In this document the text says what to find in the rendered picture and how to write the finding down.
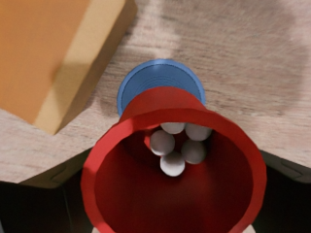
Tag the red cup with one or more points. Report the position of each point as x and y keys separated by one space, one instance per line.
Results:
x=125 y=190

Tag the tan cardboard box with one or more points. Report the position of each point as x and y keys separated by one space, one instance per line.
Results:
x=52 y=54

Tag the blue round coaster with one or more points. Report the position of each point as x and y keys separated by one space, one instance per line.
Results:
x=159 y=72

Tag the grey marble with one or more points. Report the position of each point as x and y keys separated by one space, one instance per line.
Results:
x=173 y=127
x=197 y=132
x=193 y=152
x=162 y=143
x=172 y=164

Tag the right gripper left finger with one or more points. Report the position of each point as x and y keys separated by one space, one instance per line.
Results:
x=49 y=202

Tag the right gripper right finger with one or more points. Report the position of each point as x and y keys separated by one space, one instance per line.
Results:
x=286 y=205

